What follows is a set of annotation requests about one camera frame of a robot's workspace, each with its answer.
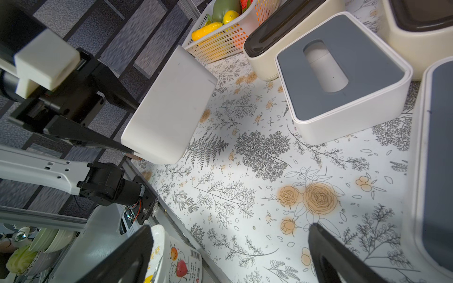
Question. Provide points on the green cabbage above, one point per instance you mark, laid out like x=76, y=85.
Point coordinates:
x=20, y=260

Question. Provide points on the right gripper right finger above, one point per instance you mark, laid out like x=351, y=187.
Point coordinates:
x=333, y=262

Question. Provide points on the yellow-green toy lemon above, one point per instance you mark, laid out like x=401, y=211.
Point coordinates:
x=230, y=16

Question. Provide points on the white box bamboo lid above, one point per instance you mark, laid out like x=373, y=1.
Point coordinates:
x=162, y=127

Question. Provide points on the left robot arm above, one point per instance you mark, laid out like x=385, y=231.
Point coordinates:
x=102, y=183

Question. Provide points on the floral table cloth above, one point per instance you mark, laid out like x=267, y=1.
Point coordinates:
x=250, y=187

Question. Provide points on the instant noodle cup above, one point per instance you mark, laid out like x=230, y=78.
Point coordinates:
x=157, y=268

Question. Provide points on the white plastic fruit basket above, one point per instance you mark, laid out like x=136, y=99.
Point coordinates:
x=229, y=39

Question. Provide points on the stacked plates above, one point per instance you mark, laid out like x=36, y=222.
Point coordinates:
x=51, y=240

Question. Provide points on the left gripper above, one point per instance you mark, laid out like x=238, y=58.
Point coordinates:
x=65, y=112

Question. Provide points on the cream box dark lid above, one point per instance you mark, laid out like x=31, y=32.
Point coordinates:
x=421, y=32
x=289, y=22

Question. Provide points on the cream box dark lid right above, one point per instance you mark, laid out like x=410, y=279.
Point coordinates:
x=421, y=32

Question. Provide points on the pink packaged item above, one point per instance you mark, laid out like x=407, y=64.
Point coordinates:
x=184, y=263

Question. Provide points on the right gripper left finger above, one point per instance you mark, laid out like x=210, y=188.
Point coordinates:
x=126, y=264

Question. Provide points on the aluminium rail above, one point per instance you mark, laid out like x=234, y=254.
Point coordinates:
x=99, y=235

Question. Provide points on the cream box dark lid left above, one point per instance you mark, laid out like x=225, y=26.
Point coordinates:
x=289, y=22

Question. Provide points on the white box grey lid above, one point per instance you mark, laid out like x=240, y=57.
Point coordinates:
x=427, y=226
x=340, y=78

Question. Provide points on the yellow toy banana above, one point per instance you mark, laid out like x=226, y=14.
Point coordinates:
x=200, y=33

